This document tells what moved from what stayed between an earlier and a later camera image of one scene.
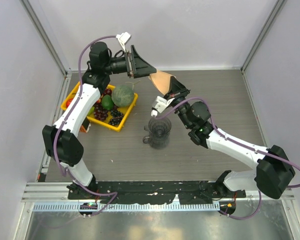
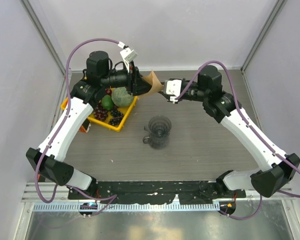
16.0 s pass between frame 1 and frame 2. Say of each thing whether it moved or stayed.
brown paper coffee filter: moved
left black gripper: moved
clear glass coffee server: stayed
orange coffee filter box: stayed
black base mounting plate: stayed
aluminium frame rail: stayed
